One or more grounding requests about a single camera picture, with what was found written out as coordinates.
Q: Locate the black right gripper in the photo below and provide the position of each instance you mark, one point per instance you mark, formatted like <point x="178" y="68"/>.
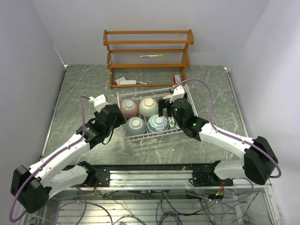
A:
<point x="162" y="104"/>

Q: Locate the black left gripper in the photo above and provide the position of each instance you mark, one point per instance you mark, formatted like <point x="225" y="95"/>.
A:
<point x="120" y="119"/>

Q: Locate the teal pattern cream bowl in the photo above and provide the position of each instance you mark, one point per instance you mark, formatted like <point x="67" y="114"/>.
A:
<point x="148" y="107"/>

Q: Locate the blue floral white bowl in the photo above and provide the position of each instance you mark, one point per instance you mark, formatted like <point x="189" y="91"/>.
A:
<point x="157" y="124"/>

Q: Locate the white wire dish rack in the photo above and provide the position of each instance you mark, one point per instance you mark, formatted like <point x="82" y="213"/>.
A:
<point x="156" y="94"/>

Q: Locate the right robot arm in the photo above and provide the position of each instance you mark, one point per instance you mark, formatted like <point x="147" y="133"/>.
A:
<point x="257" y="160"/>

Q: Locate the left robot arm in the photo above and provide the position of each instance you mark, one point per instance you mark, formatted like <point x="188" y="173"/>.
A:
<point x="32" y="187"/>

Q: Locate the wooden shelf rack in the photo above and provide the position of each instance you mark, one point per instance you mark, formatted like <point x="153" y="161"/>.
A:
<point x="124" y="47"/>

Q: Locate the green leaf pattern bowl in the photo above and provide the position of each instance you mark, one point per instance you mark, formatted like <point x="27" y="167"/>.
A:
<point x="173" y="124"/>

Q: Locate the red floral pattern bowl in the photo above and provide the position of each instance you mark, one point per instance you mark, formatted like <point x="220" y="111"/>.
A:
<point x="128" y="108"/>

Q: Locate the red white small box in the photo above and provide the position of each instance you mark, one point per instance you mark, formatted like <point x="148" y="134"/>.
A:
<point x="176" y="79"/>

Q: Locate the blue dotted bowl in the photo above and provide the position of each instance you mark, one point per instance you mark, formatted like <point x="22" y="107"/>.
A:
<point x="135" y="126"/>

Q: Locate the red white card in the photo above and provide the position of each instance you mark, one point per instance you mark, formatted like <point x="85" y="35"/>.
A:
<point x="119" y="80"/>

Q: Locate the white rectangular eraser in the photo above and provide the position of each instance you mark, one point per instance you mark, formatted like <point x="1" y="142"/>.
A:
<point x="128" y="82"/>

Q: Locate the green capped marker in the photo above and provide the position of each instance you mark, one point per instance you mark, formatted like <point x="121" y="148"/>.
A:
<point x="152" y="56"/>

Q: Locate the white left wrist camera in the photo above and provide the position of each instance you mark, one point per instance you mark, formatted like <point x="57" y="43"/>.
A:
<point x="99" y="102"/>

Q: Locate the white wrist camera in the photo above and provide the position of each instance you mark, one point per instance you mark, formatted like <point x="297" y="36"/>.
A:
<point x="178" y="93"/>
<point x="99" y="102"/>

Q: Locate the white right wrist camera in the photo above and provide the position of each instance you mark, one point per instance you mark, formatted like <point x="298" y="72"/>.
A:
<point x="178" y="93"/>

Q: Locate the aluminium mounting rail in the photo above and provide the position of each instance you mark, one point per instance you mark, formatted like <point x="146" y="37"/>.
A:
<point x="127" y="180"/>

